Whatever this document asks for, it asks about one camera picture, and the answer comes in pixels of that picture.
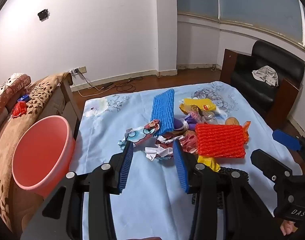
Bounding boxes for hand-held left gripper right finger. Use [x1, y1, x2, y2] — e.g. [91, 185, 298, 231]
[173, 140, 285, 240]

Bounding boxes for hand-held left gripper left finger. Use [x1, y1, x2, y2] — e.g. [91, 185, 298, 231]
[20, 141, 134, 240]

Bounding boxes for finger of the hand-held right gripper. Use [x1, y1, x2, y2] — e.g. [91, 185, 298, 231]
[272, 129, 305, 153]
[251, 149, 293, 183]

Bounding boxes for red wrapper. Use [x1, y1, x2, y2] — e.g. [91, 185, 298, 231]
[155, 132, 199, 155]

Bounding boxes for yellow wrapper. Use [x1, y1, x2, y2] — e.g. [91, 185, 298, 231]
[197, 155, 221, 172]

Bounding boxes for white paper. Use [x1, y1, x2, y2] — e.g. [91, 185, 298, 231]
[145, 147, 173, 161]

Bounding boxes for floral paper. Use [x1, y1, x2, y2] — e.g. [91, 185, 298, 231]
[117, 119, 160, 151]

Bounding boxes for purple wrapper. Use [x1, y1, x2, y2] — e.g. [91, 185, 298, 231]
[174, 116, 196, 133]

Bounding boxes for orange white wrapper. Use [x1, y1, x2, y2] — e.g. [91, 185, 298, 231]
[241, 121, 251, 144]

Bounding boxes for black foam net sleeve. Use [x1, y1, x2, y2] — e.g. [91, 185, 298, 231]
[191, 167, 248, 209]

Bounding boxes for red foam net sleeve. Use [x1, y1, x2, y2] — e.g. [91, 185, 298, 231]
[195, 123, 246, 159]

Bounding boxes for clear plastic wrapper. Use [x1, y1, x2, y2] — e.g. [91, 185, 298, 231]
[187, 106, 226, 125]

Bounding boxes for blue foam net sleeve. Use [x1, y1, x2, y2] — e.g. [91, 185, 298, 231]
[151, 88, 175, 137]

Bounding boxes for yellow snack packet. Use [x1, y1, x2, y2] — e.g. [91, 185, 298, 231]
[180, 98, 218, 113]

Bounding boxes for pink plastic bucket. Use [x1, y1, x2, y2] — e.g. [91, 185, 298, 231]
[12, 116, 76, 198]

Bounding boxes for person's right hand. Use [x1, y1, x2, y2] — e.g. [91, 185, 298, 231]
[280, 219, 297, 236]

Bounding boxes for light blue floral sheet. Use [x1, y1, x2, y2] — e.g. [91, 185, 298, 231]
[75, 81, 304, 240]

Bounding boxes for black leather armchair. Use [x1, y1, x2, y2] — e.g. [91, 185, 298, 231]
[220, 40, 305, 128]

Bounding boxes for white patterned cloth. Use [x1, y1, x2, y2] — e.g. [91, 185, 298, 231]
[252, 66, 279, 87]

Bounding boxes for brown leaf-patterned blanket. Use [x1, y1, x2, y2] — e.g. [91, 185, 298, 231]
[0, 72, 71, 233]

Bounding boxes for red packet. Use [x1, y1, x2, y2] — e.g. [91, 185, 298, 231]
[12, 102, 27, 118]

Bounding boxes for folded dotted quilt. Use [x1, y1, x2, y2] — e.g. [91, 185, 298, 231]
[0, 73, 32, 128]

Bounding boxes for window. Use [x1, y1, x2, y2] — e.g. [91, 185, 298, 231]
[176, 0, 305, 48]

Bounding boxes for black floor cable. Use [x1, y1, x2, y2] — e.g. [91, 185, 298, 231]
[116, 76, 143, 93]

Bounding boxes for white floor cable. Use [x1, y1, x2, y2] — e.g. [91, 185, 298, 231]
[77, 71, 110, 97]

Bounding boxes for wooden bed frame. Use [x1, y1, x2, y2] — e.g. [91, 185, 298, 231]
[60, 74, 83, 140]

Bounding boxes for wall power socket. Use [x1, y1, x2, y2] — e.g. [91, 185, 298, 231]
[70, 66, 87, 76]

